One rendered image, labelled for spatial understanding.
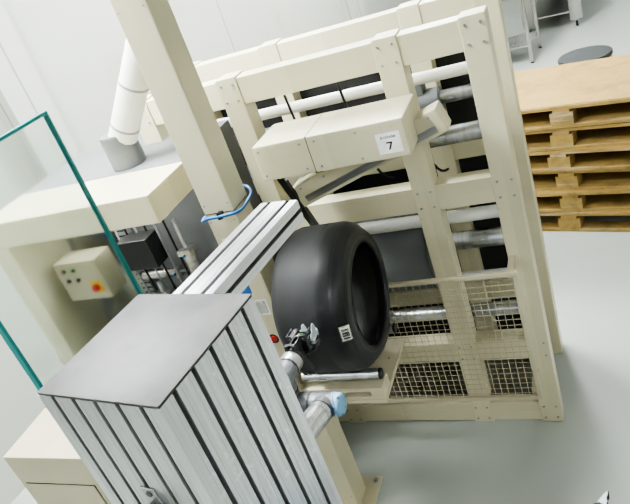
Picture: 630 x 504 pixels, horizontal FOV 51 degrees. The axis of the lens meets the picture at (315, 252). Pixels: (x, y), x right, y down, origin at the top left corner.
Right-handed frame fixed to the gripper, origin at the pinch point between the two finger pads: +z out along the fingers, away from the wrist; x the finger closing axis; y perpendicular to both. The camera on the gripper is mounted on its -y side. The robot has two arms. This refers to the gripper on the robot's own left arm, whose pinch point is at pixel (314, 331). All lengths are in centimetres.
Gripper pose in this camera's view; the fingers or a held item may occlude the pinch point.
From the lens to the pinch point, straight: 232.4
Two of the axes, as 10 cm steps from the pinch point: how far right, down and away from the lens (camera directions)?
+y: -2.8, -8.9, -3.6
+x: -9.0, 1.2, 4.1
